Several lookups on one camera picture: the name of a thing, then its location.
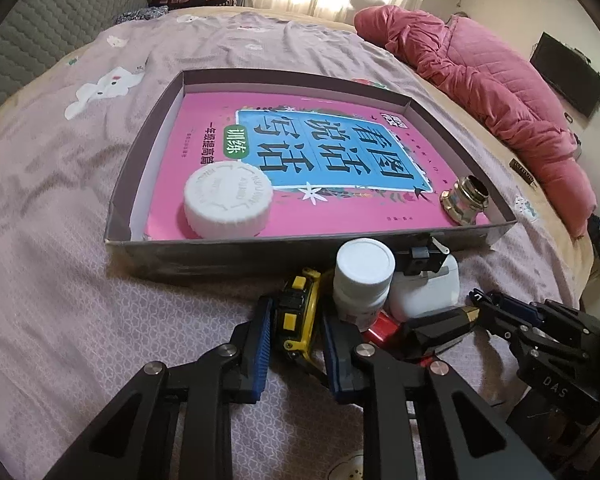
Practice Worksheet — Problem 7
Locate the pink quilted duvet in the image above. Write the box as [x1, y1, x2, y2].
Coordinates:
[354, 5, 598, 238]

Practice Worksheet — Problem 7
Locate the white pill bottle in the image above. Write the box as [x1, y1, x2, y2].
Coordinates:
[332, 239, 397, 328]

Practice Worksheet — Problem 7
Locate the dark mattress label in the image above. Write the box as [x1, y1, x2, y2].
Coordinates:
[509, 157, 538, 188]

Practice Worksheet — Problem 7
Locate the blue patterned cloth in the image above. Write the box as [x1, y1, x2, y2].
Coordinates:
[116, 5, 170, 23]

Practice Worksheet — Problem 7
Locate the yellow and black wristwatch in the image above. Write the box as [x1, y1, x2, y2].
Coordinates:
[272, 236, 451, 386]

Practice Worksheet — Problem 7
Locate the black television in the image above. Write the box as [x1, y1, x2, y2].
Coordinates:
[530, 31, 600, 121]

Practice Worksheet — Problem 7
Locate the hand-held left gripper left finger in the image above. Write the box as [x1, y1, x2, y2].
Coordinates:
[45, 296, 273, 480]

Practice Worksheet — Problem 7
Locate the pink and blue book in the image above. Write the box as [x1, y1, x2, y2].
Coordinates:
[141, 91, 493, 241]

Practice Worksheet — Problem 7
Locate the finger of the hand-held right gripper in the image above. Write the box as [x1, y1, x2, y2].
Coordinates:
[495, 294, 588, 333]
[474, 300, 543, 353]

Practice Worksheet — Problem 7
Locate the grey quilted headboard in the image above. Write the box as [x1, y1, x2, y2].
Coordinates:
[0, 0, 148, 126]

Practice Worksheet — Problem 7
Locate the shallow grey cardboard box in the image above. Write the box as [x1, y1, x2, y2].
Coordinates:
[104, 70, 518, 286]

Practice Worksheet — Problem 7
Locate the red lighter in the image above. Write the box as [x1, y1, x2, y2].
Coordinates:
[362, 310, 443, 367]

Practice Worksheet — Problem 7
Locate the black and gold lipstick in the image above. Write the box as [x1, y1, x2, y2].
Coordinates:
[397, 305, 481, 361]

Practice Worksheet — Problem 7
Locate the silver metal lens ring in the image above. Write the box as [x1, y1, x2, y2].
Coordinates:
[440, 175, 492, 227]

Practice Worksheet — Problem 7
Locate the large white jar lid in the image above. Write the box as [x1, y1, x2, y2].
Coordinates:
[182, 161, 273, 238]

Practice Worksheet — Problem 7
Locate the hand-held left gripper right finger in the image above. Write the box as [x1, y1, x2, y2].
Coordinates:
[321, 312, 556, 480]

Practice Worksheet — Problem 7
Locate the white earbuds case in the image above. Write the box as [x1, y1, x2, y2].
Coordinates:
[387, 254, 461, 321]

